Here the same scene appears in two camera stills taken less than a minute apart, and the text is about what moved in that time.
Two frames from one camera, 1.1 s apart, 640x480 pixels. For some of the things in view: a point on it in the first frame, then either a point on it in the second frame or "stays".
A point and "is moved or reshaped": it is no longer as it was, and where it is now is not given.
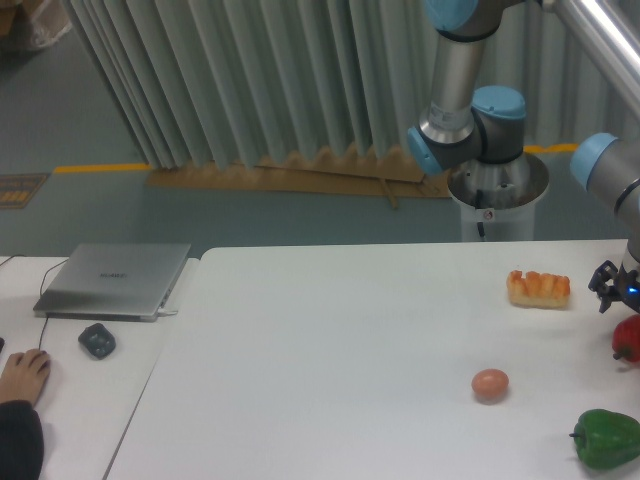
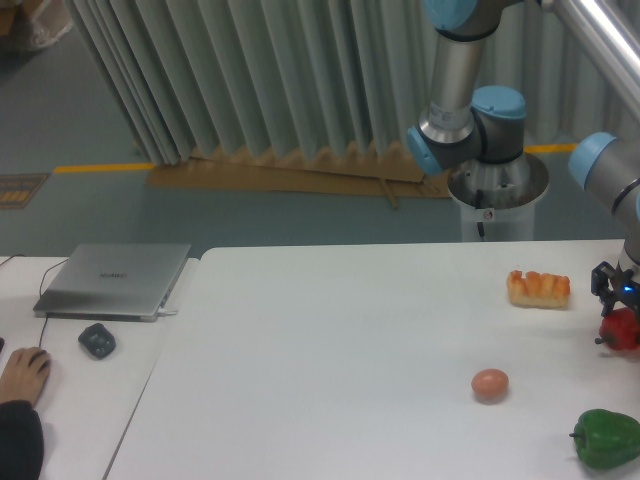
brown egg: (490, 386) stays
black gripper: (611, 285) stays
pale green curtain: (209, 82) stays
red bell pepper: (626, 339) is moved or reshaped
